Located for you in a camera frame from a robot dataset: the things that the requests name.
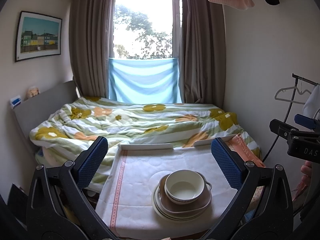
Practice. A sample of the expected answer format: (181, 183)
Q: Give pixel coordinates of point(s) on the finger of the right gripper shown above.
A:
(291, 133)
(309, 123)

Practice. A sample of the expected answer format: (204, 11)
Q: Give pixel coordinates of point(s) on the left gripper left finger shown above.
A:
(57, 207)

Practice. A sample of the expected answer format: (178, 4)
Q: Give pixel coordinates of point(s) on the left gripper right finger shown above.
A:
(262, 207)

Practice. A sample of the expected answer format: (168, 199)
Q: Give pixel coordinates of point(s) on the pink square handled dish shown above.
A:
(176, 210)

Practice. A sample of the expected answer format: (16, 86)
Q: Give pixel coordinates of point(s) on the large yellow duck plate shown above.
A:
(180, 218)

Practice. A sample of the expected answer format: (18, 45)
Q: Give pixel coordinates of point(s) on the white bowl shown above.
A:
(184, 184)

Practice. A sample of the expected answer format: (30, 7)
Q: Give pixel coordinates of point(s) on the cream yellow bowl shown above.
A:
(181, 201)

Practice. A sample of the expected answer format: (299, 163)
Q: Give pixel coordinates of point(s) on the person's right hand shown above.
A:
(306, 170)

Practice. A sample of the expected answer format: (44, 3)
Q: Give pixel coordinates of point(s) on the white hanging garment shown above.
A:
(312, 105)

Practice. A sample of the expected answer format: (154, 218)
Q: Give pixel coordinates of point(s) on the grey clothes hanger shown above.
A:
(295, 90)

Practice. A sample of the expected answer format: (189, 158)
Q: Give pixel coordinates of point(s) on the orange patterned towel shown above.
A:
(238, 145)

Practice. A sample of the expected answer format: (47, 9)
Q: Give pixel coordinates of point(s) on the white table cloth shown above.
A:
(125, 203)

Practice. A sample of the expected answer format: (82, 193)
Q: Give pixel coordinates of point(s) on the floral green yellow duvet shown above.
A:
(74, 127)

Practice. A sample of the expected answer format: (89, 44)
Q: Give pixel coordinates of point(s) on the grey bed headboard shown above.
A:
(32, 112)

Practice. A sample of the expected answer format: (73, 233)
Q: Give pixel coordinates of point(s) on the right brown curtain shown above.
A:
(202, 53)

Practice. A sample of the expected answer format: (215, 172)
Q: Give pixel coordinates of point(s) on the brown curtain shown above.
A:
(202, 53)
(89, 25)

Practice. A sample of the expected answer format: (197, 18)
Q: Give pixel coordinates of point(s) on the blue white small box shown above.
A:
(15, 101)

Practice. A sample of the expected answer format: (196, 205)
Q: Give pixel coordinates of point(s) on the small figurine on headboard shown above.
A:
(32, 92)

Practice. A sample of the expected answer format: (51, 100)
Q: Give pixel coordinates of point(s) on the blue window cloth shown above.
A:
(144, 81)

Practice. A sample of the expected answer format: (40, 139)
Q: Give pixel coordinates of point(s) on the framed houses picture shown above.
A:
(37, 35)

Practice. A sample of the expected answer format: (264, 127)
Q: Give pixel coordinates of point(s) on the window with tree view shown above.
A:
(145, 29)

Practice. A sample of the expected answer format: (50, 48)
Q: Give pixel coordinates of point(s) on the left brown curtain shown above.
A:
(89, 25)

